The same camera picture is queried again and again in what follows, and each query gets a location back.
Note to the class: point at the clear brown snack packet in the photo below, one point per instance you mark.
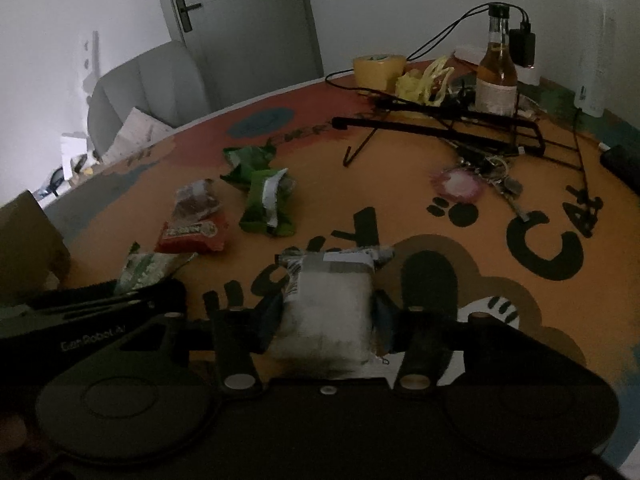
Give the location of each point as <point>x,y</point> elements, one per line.
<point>196,199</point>

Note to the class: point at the bunch of keys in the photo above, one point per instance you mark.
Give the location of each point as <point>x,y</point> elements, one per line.
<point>505,180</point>

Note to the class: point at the black charger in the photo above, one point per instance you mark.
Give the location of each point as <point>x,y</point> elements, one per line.
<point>522,47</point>

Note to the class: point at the printed white paper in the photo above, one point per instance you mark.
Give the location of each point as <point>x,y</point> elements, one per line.
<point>137,135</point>

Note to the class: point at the yellow plastic bag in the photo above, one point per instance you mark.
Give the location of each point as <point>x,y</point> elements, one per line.
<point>420,82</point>

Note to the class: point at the yellow tape roll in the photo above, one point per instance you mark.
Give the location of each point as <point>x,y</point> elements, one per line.
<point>377,72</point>

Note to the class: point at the black rectangular case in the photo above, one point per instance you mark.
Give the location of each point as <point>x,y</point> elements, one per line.
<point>622,165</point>

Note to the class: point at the white spray bottle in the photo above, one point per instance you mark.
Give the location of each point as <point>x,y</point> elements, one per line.
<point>597,70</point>

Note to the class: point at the red snack packet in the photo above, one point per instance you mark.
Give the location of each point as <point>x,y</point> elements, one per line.
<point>192,236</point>

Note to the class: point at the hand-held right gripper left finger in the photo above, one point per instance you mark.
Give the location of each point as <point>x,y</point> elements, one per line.
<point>270,325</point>

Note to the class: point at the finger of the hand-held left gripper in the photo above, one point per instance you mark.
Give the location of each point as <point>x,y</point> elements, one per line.
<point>110,308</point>
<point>130,292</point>

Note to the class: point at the glass bottle with amber liquid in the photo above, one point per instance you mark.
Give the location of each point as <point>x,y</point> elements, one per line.
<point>496,80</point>

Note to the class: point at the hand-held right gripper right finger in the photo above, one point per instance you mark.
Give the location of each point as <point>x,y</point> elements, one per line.
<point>382,325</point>

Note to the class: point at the blue and black item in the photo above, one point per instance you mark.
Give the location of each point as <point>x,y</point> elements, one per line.
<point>54,180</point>

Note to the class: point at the white paper bag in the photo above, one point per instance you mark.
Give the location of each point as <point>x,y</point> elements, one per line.
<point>74,150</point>

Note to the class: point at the green and white snack packet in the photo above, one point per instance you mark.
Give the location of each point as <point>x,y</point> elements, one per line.
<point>147,266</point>

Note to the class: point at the grey door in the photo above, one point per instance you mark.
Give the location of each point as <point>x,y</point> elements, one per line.
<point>250,20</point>

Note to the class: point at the brown cardboard box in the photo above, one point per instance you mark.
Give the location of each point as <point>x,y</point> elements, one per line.
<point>30,245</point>

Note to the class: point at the white perforated board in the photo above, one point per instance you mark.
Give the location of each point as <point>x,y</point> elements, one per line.
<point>89,60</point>

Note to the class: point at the grey chair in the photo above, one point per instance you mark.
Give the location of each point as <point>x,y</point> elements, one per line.
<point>150,85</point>

